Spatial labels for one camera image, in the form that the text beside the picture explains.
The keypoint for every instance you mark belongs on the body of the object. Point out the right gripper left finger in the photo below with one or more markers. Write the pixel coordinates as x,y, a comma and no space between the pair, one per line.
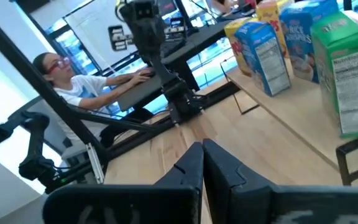
188,171

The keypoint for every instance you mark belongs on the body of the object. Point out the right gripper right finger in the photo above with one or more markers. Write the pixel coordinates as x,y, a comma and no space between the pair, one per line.
228,186

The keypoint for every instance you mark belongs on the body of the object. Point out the yellow Corn Pops cereal box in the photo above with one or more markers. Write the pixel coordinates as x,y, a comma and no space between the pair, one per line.
269,18
233,40

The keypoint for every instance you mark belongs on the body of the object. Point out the blue Rice Krispies cereal box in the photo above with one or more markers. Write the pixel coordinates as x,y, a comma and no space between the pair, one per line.
259,56
306,37

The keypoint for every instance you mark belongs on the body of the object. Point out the green Apple Jacks cereal box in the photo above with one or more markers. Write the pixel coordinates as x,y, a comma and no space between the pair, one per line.
346,77

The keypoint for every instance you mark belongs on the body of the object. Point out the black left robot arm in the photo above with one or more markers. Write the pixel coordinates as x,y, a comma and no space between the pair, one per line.
182,99

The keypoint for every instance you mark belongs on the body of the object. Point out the wooden shelf with black legs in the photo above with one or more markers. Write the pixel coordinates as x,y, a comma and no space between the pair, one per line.
306,109

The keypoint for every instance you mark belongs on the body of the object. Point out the black sign with text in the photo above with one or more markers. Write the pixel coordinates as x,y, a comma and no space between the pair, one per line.
120,37

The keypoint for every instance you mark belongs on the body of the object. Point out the person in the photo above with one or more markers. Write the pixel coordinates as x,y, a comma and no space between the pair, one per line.
221,4
82,90

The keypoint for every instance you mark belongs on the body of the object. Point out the grey office chair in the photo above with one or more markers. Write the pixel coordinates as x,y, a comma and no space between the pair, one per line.
54,137

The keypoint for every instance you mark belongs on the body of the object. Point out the black jointed device with light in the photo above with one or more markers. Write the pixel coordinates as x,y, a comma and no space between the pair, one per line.
37,165

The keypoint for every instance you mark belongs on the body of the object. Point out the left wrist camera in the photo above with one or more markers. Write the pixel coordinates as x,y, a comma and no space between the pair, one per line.
144,9

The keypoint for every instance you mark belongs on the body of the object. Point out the silver metal bracket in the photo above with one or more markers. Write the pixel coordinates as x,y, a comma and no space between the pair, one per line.
95,165

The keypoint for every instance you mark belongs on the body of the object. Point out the black metal rig frame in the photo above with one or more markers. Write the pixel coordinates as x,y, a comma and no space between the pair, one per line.
42,85

